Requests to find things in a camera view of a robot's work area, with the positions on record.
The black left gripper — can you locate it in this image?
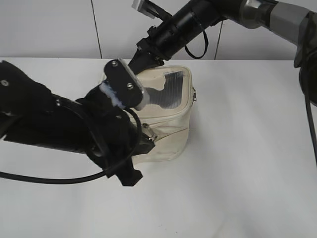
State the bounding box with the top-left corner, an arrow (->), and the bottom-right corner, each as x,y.
76,86 -> 155,187

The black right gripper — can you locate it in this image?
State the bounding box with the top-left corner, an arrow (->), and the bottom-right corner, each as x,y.
128,9 -> 206,74

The silver front zipper pull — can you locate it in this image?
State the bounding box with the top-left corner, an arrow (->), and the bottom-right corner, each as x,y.
142,123 -> 158,142

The cream fabric zipper bag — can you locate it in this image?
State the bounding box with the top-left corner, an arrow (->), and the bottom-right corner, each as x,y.
132,66 -> 193,164

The silver ring zipper pull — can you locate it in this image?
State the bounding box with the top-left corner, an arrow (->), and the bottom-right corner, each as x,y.
192,87 -> 197,102

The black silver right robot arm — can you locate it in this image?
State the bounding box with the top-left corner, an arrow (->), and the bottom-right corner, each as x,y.
129,0 -> 317,104

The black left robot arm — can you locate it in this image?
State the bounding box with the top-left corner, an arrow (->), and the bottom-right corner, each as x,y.
0,59 -> 155,186

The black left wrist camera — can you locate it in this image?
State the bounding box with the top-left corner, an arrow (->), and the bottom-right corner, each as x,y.
99,59 -> 150,111

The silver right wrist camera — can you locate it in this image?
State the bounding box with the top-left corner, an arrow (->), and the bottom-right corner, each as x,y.
132,0 -> 160,19

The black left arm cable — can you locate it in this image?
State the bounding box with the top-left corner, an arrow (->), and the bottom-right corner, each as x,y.
0,100 -> 143,185

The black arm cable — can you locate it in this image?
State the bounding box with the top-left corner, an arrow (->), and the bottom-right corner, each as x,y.
0,100 -> 143,185
184,21 -> 317,172

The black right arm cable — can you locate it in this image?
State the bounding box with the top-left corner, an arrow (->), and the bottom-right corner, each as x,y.
184,21 -> 317,172

